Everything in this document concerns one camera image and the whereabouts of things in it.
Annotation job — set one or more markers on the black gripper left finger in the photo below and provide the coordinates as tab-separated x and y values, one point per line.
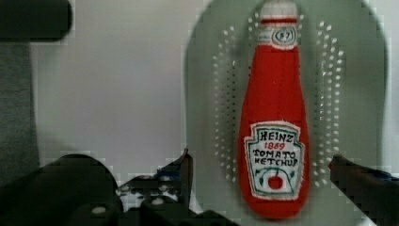
173	181

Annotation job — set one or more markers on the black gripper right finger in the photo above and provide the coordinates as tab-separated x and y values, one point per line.
375	192

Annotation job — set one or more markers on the red plush ketchup bottle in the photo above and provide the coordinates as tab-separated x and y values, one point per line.
273	142

